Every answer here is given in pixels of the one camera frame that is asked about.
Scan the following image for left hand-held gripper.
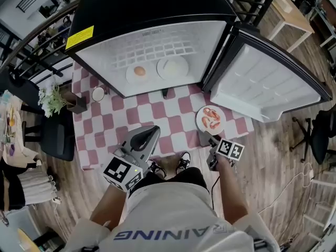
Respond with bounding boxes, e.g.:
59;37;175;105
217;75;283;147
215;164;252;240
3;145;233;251
102;125;161;193

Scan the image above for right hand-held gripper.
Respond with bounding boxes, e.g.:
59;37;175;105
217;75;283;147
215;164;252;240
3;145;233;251
204;131;246;171

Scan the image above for white round plate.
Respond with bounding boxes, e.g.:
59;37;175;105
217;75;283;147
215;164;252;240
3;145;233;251
125;65;148;85
195;105;227;136
156;55;190;81

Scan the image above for black mini fridge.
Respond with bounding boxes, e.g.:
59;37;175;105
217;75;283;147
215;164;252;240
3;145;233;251
64;0;333;123

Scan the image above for person's right forearm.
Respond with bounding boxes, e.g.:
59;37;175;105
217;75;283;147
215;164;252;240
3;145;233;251
216;156;250;224

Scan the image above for person's left forearm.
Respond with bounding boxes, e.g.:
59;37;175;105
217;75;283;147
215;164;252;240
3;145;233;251
90;186;130;231

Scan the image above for pink white checked tablecloth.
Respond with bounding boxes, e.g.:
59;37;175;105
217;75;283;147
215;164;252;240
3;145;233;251
72;60;255;171

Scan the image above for person's left shoe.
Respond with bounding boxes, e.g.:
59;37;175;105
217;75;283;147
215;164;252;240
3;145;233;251
149;159;167;180

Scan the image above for person's shoe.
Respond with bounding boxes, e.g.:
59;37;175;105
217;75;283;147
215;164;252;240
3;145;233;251
175;151;192;172
149;159;167;180

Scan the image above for person's right shoe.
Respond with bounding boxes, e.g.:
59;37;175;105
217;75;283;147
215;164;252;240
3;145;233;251
175;151;192;172

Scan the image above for person's black shorts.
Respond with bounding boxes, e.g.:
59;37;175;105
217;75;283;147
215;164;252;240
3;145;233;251
136;166;211;197

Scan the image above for white mug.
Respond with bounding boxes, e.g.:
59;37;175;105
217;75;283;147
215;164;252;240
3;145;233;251
91;86;107;101

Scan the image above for person's white shirt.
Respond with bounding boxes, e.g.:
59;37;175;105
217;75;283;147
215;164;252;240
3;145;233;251
62;179;282;252

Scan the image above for brown paper vase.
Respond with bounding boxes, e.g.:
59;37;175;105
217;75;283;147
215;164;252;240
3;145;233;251
65;91;88;114

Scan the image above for black office chair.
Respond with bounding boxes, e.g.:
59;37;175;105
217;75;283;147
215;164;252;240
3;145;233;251
0;69;77;163
289;110;336;165

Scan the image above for white flower bouquet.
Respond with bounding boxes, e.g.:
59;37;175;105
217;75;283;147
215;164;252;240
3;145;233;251
37;83;68;119

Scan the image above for cream cloth side table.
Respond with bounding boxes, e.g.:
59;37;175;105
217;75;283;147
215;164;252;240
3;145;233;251
0;89;40;168

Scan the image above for light wooden table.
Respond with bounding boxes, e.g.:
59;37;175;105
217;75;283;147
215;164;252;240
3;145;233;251
270;0;316;54

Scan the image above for wood-topped black railing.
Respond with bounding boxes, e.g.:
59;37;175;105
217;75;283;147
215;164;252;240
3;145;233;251
0;0;279;89

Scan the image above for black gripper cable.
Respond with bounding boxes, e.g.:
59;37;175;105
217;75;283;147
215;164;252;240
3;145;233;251
209;175;222;213

